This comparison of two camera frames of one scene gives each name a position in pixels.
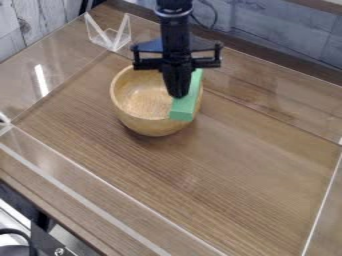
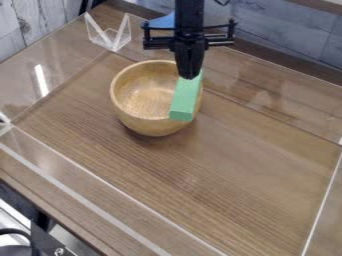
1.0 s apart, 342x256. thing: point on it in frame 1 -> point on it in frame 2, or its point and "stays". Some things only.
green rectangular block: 184,106 stays
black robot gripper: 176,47 -> 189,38
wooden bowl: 142,101 stays
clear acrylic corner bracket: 110,38 stays
